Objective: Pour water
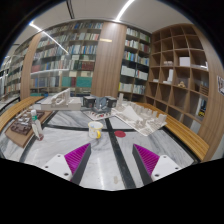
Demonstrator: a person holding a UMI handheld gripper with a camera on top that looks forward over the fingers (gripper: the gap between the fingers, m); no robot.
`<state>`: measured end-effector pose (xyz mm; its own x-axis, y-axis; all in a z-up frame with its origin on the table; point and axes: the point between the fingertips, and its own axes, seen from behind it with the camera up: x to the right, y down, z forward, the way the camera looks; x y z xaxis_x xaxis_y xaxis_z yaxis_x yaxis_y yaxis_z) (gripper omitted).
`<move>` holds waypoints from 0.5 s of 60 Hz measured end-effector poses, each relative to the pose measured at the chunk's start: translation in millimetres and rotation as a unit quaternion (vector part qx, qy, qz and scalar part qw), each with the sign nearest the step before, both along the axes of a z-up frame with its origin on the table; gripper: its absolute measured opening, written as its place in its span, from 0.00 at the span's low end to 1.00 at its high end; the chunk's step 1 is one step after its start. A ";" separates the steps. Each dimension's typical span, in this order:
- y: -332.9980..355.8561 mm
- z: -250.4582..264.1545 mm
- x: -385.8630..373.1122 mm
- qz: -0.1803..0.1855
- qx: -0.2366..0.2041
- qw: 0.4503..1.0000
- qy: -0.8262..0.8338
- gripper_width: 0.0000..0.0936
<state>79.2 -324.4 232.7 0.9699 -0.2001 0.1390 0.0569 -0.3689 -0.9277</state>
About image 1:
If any red round coaster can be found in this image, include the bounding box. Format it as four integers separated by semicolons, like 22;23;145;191
114;130;126;138

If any brown architectural model board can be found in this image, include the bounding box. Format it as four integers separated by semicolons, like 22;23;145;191
4;109;54;149

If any curved wooden bench left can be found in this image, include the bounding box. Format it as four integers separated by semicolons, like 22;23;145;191
0;96;43;132

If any curved wooden bench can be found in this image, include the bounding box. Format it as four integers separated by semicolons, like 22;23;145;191
137;102;209;161
0;96;43;132

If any wooden cubby shelf unit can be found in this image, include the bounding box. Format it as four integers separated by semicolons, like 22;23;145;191
145;23;211;125

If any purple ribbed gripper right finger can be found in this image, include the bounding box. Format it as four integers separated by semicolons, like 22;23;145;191
131;143;183;186

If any white architectural model left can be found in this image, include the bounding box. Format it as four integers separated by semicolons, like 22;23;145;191
41;88;81;111

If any white enamel mug yellow handle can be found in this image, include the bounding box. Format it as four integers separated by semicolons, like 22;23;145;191
88;121;103;139

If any dark building model centre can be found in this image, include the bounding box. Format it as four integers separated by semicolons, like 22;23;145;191
83;95;117;114

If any wooden column panel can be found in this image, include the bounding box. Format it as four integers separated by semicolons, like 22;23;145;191
91;22;127;97

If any white architectural model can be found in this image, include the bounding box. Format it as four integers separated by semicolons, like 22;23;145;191
41;88;81;111
112;93;167;136

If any white architectural model right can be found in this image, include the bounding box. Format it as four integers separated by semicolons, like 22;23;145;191
112;93;167;136

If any tall bookshelf with books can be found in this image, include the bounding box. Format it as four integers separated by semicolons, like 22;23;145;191
30;20;103;97

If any right bookshelf with books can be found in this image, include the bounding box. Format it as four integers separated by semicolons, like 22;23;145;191
118;27;151;102

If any curved wooden bench right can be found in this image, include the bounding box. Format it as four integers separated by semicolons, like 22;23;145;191
137;102;209;161

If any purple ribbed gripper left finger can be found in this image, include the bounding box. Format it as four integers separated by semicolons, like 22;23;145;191
43;142;92;186

